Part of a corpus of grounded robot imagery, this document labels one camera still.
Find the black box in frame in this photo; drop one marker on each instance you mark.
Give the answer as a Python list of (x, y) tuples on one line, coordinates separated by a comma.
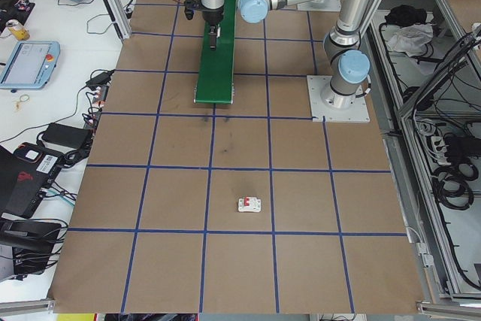
[(459, 147)]

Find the crumpled black cloth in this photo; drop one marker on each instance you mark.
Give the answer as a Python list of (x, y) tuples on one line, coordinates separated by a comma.
[(406, 14)]

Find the white red button switch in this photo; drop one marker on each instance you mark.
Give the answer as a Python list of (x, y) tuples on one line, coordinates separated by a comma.
[(249, 204)]

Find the green conveyor belt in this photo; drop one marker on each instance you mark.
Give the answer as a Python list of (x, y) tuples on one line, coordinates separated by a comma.
[(214, 80)]

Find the yellow drinks can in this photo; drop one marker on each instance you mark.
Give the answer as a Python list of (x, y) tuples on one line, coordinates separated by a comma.
[(18, 31)]

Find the large black power brick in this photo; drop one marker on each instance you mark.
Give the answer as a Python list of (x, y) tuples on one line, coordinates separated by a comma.
[(65, 135)]

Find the V-shaped metal bar frame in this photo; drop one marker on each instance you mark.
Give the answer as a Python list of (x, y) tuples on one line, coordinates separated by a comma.
[(407, 170)]

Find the white square base plate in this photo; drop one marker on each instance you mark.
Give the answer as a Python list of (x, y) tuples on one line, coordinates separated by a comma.
[(357, 114), (304, 6)]

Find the crumpled white cloth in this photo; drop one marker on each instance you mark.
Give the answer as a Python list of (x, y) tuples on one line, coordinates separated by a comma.
[(409, 39)]

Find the black docking device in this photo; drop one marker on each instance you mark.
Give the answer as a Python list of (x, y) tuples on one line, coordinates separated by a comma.
[(26, 231)]

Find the aluminium corner rail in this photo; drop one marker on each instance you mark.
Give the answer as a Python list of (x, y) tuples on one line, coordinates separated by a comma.
[(447, 307), (26, 305)]

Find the white power strip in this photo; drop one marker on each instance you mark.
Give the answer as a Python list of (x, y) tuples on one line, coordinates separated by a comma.
[(439, 148)]

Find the black bag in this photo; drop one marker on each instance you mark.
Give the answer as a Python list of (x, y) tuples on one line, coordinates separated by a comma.
[(7, 1)]

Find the small black power brick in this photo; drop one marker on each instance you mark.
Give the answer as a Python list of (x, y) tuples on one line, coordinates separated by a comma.
[(99, 77)]

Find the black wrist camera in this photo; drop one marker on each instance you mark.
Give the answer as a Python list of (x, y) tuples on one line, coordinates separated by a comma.
[(192, 3)]

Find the black red laptop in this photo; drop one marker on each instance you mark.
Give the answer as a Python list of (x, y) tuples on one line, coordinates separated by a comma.
[(22, 182)]

